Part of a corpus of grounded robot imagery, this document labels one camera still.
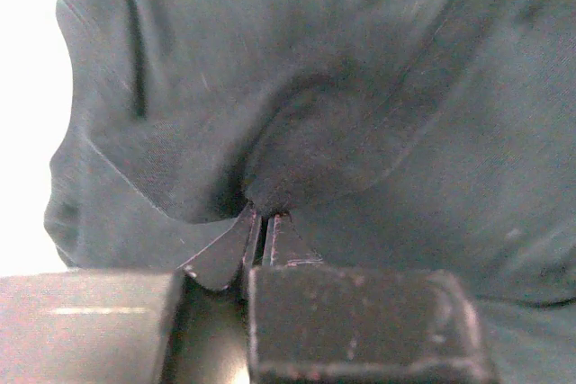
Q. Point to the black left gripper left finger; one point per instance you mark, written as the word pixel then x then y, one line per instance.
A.
pixel 133 327

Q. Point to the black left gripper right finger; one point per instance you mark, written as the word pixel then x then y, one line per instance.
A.
pixel 309 322

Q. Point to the black t-shirt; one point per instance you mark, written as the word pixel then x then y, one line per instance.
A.
pixel 408 134

